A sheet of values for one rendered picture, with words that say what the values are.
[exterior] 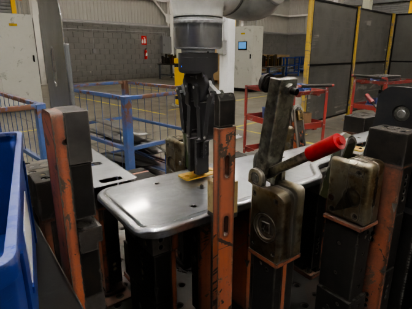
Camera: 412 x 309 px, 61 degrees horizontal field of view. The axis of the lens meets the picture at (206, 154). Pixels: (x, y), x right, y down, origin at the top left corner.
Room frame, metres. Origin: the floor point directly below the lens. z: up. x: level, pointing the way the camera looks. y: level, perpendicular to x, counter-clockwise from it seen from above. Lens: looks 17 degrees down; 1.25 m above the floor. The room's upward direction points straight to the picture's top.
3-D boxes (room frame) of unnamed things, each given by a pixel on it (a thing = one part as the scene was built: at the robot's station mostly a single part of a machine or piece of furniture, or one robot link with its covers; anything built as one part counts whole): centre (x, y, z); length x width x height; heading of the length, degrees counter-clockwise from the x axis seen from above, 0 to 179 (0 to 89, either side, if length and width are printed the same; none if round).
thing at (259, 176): (0.51, -0.08, 1.06); 0.03 x 0.01 x 0.03; 36
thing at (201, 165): (0.67, 0.01, 1.05); 0.03 x 0.01 x 0.07; 126
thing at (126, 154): (3.17, 0.73, 0.47); 1.20 x 0.80 x 0.95; 46
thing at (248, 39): (11.61, -1.32, 1.22); 0.80 x 0.54 x 2.45; 46
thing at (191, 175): (0.68, 0.01, 1.01); 0.08 x 0.04 x 0.01; 126
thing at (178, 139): (0.84, 0.06, 0.87); 0.12 x 0.09 x 0.35; 36
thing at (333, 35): (6.49, -2.67, 1.00); 3.44 x 0.14 x 2.00; 135
